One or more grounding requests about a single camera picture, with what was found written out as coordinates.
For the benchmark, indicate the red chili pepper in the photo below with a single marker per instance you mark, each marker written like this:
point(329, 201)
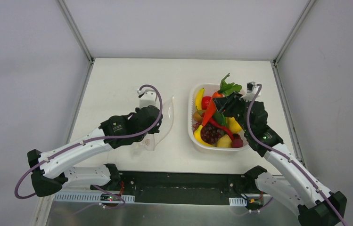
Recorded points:
point(224, 128)

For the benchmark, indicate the small yellow banana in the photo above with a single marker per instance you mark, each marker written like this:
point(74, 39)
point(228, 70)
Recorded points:
point(199, 97)

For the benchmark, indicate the purple grape bunch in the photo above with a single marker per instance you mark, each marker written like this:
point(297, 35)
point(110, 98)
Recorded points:
point(209, 133)

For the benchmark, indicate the white plastic basket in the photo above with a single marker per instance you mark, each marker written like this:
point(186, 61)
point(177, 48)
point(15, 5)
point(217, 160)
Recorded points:
point(210, 88)

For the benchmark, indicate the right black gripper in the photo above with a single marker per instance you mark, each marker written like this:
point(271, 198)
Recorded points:
point(232, 106)

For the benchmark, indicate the large yellow banana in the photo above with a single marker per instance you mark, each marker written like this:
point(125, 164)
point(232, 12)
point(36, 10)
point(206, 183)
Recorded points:
point(197, 135)

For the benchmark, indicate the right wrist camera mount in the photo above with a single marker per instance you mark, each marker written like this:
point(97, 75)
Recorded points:
point(252, 89)

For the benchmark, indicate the brown kiwi fruit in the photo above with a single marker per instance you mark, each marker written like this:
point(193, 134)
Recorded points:
point(197, 116)

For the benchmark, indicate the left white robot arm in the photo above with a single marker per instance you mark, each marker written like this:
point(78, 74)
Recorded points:
point(56, 169)

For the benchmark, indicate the clear zip top bag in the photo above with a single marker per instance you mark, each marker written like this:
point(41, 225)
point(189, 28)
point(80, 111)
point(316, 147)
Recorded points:
point(151, 141)

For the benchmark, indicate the red tomato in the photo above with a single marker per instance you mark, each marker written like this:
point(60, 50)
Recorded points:
point(205, 102)

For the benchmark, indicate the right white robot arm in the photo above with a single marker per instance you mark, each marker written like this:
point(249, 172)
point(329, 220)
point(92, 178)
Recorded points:
point(312, 202)

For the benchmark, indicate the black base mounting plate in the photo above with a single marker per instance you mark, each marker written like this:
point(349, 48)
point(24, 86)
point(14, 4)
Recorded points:
point(185, 188)

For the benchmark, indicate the green cucumber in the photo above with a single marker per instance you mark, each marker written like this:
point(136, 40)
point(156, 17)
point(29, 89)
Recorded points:
point(220, 118)

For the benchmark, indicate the dark purple sweet potato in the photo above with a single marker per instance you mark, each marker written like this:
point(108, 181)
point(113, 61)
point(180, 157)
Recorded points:
point(237, 143)

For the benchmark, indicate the yellow pear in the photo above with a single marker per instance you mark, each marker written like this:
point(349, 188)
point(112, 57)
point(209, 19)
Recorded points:
point(233, 125)

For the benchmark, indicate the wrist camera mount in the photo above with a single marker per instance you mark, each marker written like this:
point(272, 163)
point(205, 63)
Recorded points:
point(147, 97)
point(252, 89)

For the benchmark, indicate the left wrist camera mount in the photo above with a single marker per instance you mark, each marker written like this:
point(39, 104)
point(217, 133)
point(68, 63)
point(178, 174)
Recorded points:
point(147, 97)

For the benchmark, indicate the yellow potato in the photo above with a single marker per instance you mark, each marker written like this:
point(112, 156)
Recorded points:
point(224, 142)

